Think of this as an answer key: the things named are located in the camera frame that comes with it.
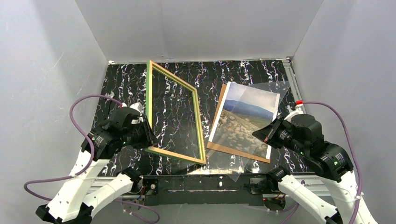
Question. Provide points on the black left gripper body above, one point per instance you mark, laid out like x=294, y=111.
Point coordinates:
x=144, y=133

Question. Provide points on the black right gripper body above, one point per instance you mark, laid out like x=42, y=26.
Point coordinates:
x=273, y=133

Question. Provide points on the landscape photo print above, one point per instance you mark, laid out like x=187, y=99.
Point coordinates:
x=244, y=120

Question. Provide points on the clear acrylic sheet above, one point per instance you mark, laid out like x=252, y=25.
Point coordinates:
x=263, y=123

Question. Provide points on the green picture frame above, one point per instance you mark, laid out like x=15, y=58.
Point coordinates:
x=172, y=109

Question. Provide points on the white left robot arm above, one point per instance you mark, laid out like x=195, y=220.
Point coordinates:
x=73, y=204

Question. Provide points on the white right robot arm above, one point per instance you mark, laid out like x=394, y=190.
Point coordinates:
x=336, y=171

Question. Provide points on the black flat stand plate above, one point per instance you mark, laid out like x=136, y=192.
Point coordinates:
x=106, y=118

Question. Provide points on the small silver clip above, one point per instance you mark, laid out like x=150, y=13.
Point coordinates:
x=111, y=94

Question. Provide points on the brown backing board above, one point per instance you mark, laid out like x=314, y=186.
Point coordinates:
x=219, y=123

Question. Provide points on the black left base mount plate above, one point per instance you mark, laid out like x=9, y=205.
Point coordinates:
x=145, y=187

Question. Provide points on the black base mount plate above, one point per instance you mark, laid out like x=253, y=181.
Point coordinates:
x=263, y=187
x=145, y=187

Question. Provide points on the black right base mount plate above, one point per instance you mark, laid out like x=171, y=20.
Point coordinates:
x=263, y=187

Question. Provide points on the aluminium rail frame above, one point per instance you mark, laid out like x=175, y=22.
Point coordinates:
x=211, y=190

